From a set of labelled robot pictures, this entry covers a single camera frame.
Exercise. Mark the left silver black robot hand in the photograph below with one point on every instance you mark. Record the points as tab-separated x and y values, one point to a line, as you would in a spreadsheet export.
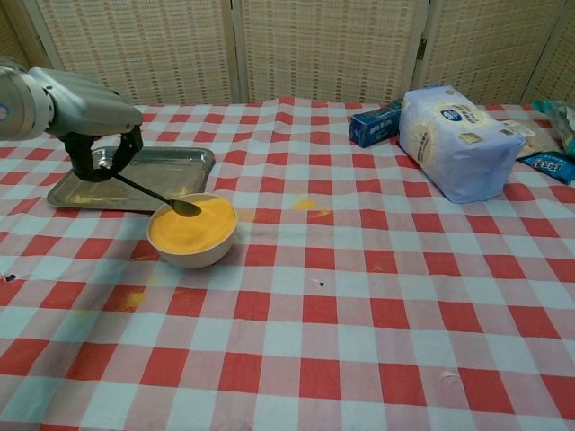
90	108

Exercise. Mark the black spoon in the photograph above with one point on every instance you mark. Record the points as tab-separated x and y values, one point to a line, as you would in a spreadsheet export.
179	207

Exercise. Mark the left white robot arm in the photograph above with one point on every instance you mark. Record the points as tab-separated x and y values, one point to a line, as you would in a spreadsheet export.
20	105

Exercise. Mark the rectangular steel tray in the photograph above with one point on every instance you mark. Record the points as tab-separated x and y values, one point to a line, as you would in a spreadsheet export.
170	170

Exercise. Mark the bowl of yellow powder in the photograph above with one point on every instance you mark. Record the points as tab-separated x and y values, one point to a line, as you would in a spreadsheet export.
192	235

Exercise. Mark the woven folding screen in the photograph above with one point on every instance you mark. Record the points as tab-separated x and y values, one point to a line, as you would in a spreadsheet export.
314	49

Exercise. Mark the dark blue long box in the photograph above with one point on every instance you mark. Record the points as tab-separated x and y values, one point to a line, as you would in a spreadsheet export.
373	129

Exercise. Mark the red white checkered tablecloth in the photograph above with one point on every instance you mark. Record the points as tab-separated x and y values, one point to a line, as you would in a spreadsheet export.
314	323

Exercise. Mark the pale blue flour bag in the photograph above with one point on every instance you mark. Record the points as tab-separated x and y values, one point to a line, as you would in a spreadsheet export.
458	143

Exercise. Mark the beige snack packet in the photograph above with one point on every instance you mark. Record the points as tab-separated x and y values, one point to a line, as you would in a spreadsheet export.
534	137

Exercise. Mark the small blue snack packet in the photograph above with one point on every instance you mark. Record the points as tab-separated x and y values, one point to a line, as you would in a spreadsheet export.
550	165

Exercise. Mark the teal clear food bag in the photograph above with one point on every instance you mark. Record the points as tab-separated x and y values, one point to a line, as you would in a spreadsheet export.
561	121

